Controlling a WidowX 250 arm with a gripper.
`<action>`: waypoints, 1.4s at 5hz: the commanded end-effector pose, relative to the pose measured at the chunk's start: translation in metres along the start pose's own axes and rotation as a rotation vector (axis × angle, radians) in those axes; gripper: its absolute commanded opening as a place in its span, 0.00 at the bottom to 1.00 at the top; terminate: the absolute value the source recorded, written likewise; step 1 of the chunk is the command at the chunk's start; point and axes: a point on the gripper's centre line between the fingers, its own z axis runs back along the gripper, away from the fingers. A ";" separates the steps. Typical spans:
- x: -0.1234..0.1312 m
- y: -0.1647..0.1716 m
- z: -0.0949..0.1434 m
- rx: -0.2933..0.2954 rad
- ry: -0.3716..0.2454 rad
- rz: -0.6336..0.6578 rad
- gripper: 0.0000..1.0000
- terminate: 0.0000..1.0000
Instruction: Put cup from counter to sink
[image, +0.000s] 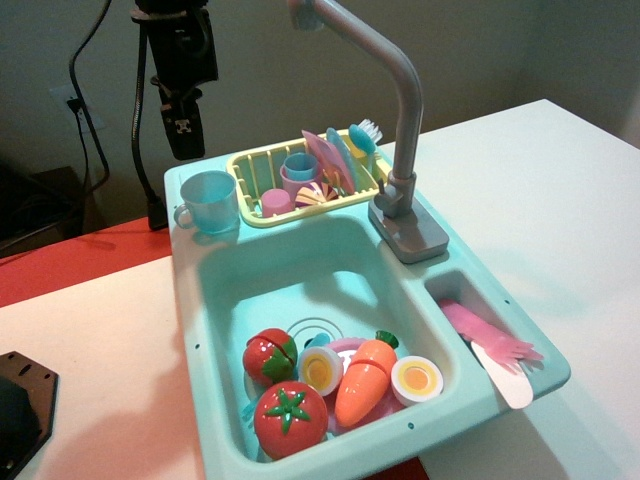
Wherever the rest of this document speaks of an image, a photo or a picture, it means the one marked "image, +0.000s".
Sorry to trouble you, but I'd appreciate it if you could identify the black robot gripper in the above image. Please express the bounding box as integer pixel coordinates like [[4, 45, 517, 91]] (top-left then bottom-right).
[[132, 1, 219, 160]]

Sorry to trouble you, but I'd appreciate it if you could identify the blue toy cup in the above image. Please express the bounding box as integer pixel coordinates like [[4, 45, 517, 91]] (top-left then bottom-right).
[[173, 170, 239, 234]]

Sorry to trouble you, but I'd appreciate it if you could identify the blue cup in rack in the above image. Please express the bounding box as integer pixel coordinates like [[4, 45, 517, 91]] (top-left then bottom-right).
[[283, 152, 319, 182]]

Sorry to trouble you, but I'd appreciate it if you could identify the pink toy cup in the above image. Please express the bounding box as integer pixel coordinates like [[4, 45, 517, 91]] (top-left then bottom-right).
[[260, 188, 293, 219]]

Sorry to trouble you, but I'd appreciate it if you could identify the purple toy cup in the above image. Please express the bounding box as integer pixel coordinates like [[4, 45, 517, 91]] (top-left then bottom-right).
[[280, 165, 321, 199]]

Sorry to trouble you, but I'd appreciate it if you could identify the teal toy sink unit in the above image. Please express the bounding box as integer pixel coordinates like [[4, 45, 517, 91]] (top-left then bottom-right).
[[163, 139, 572, 478]]

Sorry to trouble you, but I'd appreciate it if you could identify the yellow dish rack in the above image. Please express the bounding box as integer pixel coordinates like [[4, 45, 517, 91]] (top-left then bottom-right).
[[227, 129, 392, 228]]

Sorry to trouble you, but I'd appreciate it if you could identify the blue toy plate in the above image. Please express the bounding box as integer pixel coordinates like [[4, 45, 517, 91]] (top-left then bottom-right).
[[326, 127, 356, 183]]

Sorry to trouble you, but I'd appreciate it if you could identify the striped toy shell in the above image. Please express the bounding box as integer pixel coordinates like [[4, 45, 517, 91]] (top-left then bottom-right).
[[295, 182, 339, 208]]

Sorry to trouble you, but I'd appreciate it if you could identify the pink toy plate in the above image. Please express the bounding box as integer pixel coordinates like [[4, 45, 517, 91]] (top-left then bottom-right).
[[301, 130, 355, 195]]

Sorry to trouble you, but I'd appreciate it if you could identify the blue dish brush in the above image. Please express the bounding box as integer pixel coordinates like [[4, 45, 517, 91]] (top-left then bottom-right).
[[348, 119, 383, 173]]

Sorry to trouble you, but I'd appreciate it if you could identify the grey toy faucet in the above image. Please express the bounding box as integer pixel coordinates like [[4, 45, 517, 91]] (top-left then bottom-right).
[[288, 1, 449, 264]]

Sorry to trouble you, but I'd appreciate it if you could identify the toy strawberry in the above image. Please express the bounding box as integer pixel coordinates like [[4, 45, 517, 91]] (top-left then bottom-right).
[[242, 328, 298, 387]]

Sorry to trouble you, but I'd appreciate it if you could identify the left toy egg half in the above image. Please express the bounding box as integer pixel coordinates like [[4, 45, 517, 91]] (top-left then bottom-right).
[[298, 346, 344, 397]]

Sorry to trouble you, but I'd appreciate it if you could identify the toy egg half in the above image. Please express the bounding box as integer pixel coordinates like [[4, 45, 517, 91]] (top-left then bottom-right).
[[391, 356, 444, 407], [298, 346, 344, 397]]

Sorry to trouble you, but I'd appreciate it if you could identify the toy carrot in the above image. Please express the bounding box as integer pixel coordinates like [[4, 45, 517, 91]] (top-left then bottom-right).
[[334, 330, 399, 428]]

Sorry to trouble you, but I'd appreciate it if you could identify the toy tomato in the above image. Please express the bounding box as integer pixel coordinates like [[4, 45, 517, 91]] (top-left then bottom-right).
[[254, 381, 329, 460]]

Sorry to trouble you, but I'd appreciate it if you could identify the right toy egg half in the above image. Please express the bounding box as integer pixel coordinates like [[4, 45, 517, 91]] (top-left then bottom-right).
[[391, 356, 444, 407]]

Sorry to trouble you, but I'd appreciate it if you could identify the pink toy fork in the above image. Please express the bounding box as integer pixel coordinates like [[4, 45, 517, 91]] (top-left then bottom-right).
[[437, 298, 544, 372]]

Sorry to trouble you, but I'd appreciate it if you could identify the white toy knife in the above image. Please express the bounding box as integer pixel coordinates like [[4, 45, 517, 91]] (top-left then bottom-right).
[[470, 341, 534, 409]]

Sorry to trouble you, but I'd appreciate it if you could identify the black power cable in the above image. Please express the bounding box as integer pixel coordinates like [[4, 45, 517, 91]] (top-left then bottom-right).
[[68, 0, 114, 236]]

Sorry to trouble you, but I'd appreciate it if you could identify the wall power outlet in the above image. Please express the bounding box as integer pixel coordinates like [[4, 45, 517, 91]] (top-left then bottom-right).
[[49, 83, 106, 134]]

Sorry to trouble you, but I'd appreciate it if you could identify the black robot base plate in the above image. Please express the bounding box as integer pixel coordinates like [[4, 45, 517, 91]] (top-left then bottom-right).
[[1, 351, 59, 479]]

